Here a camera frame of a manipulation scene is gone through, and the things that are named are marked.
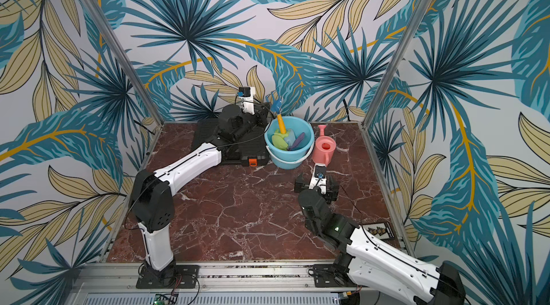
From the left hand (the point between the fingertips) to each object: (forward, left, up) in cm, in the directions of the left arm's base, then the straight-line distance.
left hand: (272, 104), depth 79 cm
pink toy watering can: (-2, -23, -22) cm, 32 cm away
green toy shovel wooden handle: (+2, -3, -23) cm, 24 cm away
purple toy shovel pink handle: (+5, -12, -27) cm, 29 cm away
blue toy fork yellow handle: (+29, -1, -21) cm, 36 cm away
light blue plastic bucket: (-8, -8, -23) cm, 26 cm away
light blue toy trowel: (+6, -9, -26) cm, 29 cm away
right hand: (-23, -16, -12) cm, 30 cm away
